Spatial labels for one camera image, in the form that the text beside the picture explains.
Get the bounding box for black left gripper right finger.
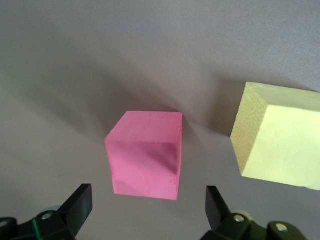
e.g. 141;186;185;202
202;185;307;240

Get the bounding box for yellow foam cube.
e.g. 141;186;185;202
229;81;320;191

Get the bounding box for red foam cube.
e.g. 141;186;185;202
104;111;184;201

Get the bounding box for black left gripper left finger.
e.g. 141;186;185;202
0;183;94;240

